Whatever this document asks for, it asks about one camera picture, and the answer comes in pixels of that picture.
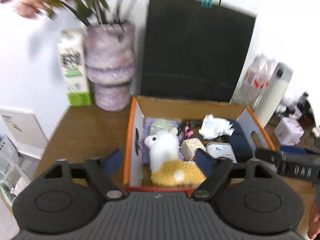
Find brown wooden desktop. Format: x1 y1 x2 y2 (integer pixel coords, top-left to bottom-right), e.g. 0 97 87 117
32 102 320 240

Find person's right hand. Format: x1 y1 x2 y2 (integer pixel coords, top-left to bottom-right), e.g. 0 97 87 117
307 199 320 239

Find white printed tin box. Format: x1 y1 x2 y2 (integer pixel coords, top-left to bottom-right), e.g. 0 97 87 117
274 117 305 146

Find white tissue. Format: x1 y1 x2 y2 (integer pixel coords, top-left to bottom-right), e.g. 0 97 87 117
199 114 236 139

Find orange cardboard box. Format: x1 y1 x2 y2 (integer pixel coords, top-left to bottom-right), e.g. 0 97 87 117
123 95 276 198

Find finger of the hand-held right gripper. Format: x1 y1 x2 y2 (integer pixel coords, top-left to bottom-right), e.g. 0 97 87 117
255 148 282 174
279 145 320 155

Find dark blue zipper case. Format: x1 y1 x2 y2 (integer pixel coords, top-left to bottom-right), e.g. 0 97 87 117
220 119 253 163

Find black paper bag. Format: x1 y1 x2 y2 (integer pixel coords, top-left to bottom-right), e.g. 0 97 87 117
140 0 258 103

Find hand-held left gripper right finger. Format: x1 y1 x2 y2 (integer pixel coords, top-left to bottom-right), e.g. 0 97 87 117
191 149 278 202

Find clear cotton swab container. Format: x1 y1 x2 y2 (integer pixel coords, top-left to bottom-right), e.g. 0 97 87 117
205 142 238 164

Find white yellow plush toy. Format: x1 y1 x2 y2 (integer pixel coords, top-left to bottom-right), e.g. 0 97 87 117
144 127 207 188

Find beige small pouch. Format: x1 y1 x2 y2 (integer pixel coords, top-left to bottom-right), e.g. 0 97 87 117
180 139 207 162

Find white thermos bottle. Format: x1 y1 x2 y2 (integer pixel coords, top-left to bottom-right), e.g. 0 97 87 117
253 62 294 128

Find clear plastic storage drawers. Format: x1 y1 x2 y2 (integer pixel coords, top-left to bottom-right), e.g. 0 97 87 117
0 134 33 214

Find clear water bottle red label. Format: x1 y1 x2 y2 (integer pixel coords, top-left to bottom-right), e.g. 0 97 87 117
230 53 278 111

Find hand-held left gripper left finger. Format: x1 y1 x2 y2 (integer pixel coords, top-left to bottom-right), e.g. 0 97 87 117
32 148 127 202

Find white green milk carton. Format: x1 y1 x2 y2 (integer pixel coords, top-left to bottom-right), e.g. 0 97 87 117
58 29 93 107

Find purple marbled vase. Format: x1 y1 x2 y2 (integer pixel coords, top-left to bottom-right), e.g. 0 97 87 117
84 21 136 112

